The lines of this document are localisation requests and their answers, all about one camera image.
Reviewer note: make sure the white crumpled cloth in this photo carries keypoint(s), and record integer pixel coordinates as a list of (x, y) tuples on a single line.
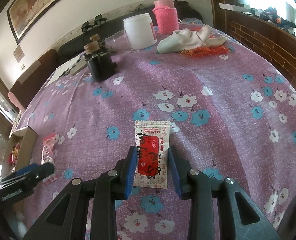
[(187, 39)]

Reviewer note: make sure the purple floral tablecloth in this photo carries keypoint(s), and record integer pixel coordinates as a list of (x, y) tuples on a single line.
[(231, 115)]

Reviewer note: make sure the maroon armchair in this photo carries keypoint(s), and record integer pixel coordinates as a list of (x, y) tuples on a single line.
[(32, 79)]

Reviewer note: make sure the white plastic jar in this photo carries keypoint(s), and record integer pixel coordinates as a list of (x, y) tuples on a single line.
[(140, 31)]

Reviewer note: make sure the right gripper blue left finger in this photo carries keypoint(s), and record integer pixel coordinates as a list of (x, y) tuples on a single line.
[(129, 170)]

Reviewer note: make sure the red shiny wrapper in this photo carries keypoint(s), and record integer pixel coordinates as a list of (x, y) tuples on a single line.
[(205, 51)]

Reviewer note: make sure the black pen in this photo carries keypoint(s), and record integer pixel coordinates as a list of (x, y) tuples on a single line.
[(70, 71)]

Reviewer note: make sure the pink sleeved bottle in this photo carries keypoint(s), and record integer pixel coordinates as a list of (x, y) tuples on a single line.
[(166, 16)]

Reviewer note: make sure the clear plastic bottle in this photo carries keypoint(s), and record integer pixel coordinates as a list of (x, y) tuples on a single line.
[(117, 42)]

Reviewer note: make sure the white red sauce packet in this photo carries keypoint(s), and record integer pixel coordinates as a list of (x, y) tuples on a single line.
[(152, 139)]

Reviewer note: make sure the framed wall picture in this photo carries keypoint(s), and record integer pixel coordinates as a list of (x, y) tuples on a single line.
[(23, 14)]

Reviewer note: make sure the brown cardboard box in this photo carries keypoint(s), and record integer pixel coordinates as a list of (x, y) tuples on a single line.
[(19, 150)]

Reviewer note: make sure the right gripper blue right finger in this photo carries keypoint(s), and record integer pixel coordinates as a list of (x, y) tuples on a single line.
[(175, 165)]

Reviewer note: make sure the wooden brown cabinet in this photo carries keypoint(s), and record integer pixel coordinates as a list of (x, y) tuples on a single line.
[(268, 41)]

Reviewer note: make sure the white lined notepad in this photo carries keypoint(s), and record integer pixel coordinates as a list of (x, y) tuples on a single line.
[(61, 70)]

